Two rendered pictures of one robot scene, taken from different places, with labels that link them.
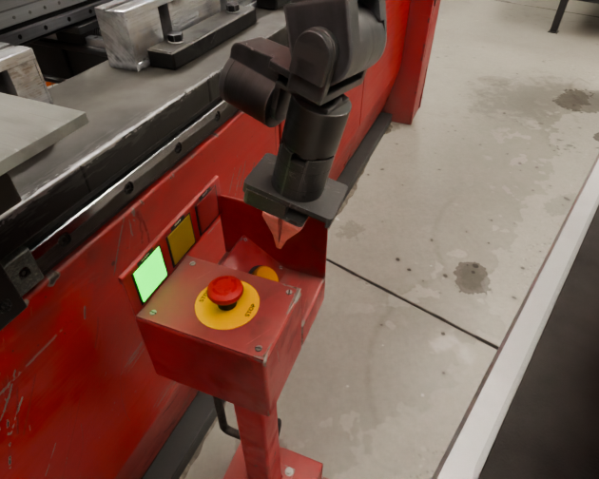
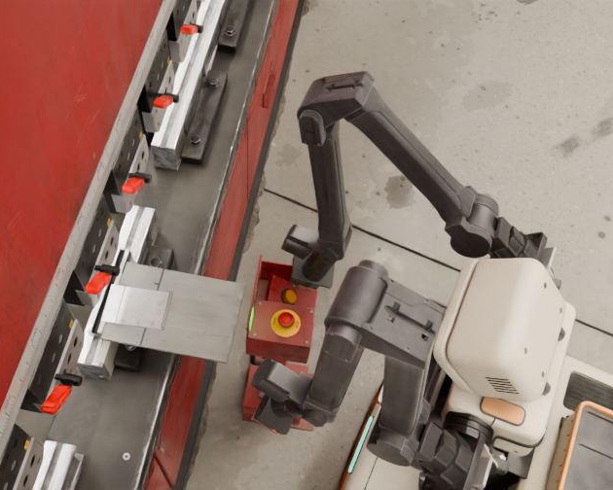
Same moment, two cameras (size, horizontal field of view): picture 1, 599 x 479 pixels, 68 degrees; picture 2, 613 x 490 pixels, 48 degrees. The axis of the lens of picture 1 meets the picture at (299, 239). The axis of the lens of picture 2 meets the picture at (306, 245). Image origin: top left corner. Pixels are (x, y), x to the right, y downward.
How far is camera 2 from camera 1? 1.26 m
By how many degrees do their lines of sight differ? 23
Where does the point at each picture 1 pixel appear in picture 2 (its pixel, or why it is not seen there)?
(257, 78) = (301, 247)
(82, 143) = (189, 253)
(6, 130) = (225, 301)
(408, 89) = not seen: outside the picture
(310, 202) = (321, 280)
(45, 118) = (234, 291)
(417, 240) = (351, 158)
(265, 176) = (299, 270)
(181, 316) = (268, 333)
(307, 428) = not seen: hidden behind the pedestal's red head
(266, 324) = (306, 330)
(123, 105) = (190, 211)
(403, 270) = not seen: hidden behind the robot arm
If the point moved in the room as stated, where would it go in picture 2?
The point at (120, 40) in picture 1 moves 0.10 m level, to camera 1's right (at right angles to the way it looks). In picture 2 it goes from (167, 158) to (207, 153)
